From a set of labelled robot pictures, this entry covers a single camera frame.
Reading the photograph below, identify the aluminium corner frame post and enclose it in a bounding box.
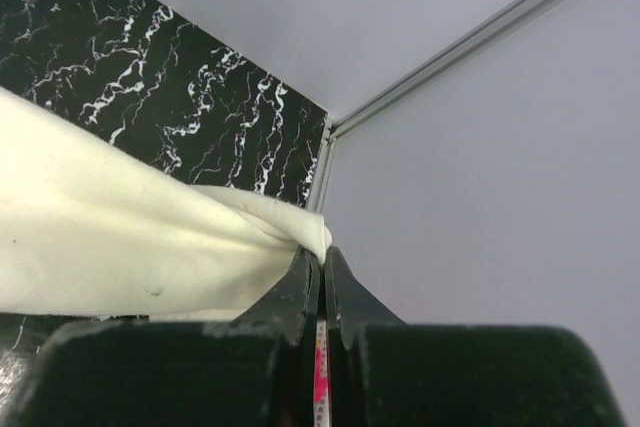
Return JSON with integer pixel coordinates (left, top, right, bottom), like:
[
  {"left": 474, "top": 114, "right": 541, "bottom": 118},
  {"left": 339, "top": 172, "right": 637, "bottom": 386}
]
[{"left": 306, "top": 0, "right": 563, "bottom": 212}]

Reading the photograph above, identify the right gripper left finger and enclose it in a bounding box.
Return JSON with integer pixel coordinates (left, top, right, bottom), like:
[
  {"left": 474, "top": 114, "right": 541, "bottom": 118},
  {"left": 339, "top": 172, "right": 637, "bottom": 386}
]
[{"left": 14, "top": 250, "right": 320, "bottom": 426}]

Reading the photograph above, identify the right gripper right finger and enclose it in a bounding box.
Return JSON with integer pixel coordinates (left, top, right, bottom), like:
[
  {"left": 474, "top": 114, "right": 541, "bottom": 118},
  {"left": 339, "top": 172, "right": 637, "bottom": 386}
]
[{"left": 324, "top": 248, "right": 625, "bottom": 426}]

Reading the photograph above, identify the white t shirt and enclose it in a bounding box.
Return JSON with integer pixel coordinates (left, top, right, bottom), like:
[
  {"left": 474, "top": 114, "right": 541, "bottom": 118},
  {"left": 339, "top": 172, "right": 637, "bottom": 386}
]
[{"left": 1, "top": 91, "right": 332, "bottom": 321}]

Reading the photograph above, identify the pink t shirt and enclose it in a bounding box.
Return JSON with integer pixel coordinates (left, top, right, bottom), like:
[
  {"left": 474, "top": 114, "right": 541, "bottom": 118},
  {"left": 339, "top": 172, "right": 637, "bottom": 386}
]
[{"left": 313, "top": 319, "right": 331, "bottom": 427}]

